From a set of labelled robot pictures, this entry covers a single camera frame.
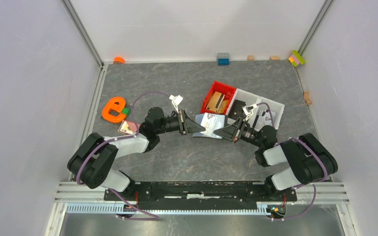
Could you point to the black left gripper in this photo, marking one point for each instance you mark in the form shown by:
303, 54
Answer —
188, 126

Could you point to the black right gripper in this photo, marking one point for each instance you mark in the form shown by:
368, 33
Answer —
232, 132

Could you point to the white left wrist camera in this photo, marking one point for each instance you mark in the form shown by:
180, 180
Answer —
175, 101

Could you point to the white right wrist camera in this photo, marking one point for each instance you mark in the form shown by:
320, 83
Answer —
248, 111

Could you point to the blue grey lego block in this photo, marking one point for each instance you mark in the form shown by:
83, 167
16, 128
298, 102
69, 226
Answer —
223, 59

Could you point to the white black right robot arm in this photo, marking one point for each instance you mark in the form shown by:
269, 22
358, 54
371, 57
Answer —
309, 161

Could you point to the red plastic bin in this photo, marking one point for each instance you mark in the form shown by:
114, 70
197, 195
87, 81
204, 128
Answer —
227, 90

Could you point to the white VIP credit card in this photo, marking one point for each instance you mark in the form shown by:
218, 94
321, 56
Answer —
212, 122

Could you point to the curved wooden arch block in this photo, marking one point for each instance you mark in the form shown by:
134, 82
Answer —
307, 99

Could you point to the pink wooden block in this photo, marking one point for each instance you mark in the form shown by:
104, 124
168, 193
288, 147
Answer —
128, 127

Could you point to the stack of gold credit cards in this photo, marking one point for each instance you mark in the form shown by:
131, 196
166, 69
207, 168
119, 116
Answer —
217, 103

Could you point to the orange round toy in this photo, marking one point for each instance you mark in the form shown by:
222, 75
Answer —
118, 60

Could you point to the white plastic bin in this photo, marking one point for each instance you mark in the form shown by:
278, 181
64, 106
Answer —
240, 99
269, 112

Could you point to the green pink lego stack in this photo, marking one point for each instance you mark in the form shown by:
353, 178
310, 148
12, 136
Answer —
296, 59

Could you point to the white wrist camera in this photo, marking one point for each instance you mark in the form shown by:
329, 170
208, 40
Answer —
175, 101
248, 111

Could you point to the orange letter toy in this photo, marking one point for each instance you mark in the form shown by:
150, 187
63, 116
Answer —
112, 112

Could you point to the green lego brick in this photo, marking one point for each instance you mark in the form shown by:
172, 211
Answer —
125, 111

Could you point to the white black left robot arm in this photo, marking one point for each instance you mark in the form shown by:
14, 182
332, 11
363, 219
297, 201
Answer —
93, 160

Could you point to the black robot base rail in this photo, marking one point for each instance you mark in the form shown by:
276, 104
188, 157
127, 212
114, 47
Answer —
204, 195

